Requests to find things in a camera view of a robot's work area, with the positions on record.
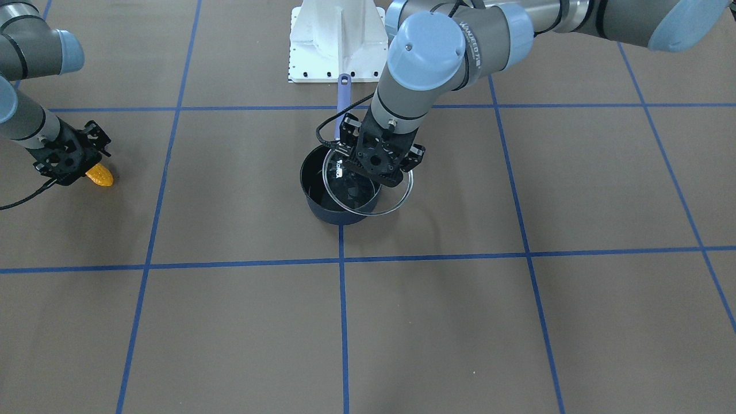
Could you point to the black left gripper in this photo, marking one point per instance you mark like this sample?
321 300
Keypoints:
348 136

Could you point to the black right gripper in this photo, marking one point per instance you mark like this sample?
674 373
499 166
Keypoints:
87 140

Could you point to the yellow corn cob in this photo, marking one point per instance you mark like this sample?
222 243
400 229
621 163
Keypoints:
100 175

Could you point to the glass pot lid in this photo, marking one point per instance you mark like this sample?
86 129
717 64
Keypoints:
358 194

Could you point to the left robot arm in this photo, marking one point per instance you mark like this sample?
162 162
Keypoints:
436 47

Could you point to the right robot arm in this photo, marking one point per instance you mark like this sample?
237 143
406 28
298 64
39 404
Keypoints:
32 49

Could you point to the dark blue saucepan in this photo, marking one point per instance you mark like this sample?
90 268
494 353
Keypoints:
313 188

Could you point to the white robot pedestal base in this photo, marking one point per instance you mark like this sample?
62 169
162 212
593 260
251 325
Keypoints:
331 38

